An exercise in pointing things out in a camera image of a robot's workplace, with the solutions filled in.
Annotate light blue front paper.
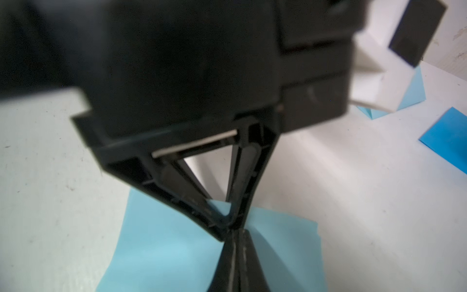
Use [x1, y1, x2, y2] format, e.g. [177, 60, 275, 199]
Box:
[97, 189, 328, 292]

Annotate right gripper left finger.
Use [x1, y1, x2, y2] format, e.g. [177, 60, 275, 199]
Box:
[208, 231, 240, 292]

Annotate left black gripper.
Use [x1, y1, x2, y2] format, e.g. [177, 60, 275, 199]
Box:
[1, 1, 368, 146]

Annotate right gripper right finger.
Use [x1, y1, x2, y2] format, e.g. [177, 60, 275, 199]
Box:
[238, 229, 270, 292]

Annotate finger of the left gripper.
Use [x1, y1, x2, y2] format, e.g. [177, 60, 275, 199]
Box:
[225, 109, 280, 230]
[72, 113, 228, 242]

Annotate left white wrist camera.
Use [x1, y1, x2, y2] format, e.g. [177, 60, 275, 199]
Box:
[350, 0, 448, 113]

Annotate bright blue square paper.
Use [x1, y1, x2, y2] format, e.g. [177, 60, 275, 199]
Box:
[419, 107, 467, 173]

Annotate light blue paper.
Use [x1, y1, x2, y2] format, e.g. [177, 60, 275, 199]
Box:
[97, 189, 328, 292]
[357, 66, 426, 120]

